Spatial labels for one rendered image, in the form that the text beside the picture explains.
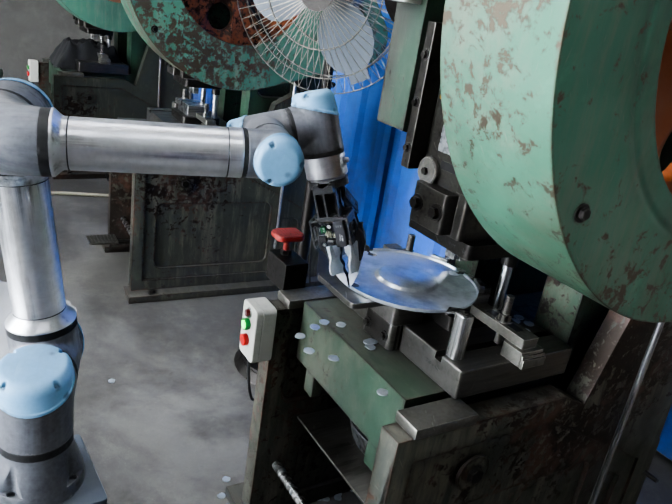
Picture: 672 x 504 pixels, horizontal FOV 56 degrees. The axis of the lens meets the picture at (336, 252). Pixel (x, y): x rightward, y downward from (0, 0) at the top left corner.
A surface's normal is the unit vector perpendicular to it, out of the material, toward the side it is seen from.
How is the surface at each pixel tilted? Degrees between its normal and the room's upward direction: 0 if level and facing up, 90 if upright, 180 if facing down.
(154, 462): 0
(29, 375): 7
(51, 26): 90
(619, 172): 90
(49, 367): 7
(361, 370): 90
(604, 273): 90
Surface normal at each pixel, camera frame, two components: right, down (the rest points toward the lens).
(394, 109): -0.85, 0.07
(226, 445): 0.15, -0.92
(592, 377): -0.77, -0.20
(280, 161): 0.26, 0.40
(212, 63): 0.47, 0.39
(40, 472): 0.48, 0.10
